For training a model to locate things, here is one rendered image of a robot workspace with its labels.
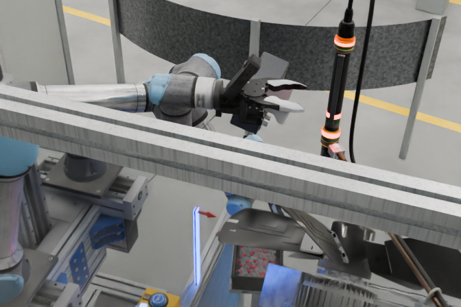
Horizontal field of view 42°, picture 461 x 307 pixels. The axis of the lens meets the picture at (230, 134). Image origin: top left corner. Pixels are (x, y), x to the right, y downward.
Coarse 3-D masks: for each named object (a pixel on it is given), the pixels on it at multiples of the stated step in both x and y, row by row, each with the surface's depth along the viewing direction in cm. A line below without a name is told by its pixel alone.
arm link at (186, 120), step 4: (156, 108) 151; (160, 108) 150; (156, 112) 151; (160, 112) 150; (188, 112) 145; (156, 116) 151; (160, 116) 149; (164, 116) 145; (168, 116) 144; (172, 116) 144; (176, 116) 144; (180, 116) 144; (184, 116) 144; (188, 116) 145; (164, 120) 146; (168, 120) 145; (172, 120) 144; (176, 120) 144; (180, 120) 144; (184, 120) 145; (188, 120) 146; (180, 124) 145; (184, 124) 146; (188, 124) 147
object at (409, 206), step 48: (0, 96) 67; (48, 96) 67; (48, 144) 66; (96, 144) 64; (144, 144) 61; (192, 144) 60; (240, 144) 61; (240, 192) 60; (288, 192) 59; (336, 192) 56; (384, 192) 55; (432, 192) 56; (432, 240) 56
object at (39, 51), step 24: (0, 0) 295; (24, 0) 313; (48, 0) 333; (0, 24) 299; (24, 24) 317; (48, 24) 338; (24, 48) 322; (48, 48) 343; (24, 72) 326; (48, 72) 348; (72, 72) 372
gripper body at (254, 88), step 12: (216, 84) 139; (252, 84) 140; (264, 84) 140; (216, 96) 139; (240, 96) 138; (252, 96) 137; (264, 96) 139; (216, 108) 141; (228, 108) 142; (240, 108) 139; (252, 108) 139; (240, 120) 141; (252, 120) 142
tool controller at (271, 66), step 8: (264, 56) 232; (272, 56) 233; (264, 64) 228; (272, 64) 229; (280, 64) 231; (288, 64) 233; (264, 72) 224; (272, 72) 226; (280, 72) 227; (264, 112) 219; (232, 120) 226; (264, 120) 227; (248, 128) 226; (256, 128) 224
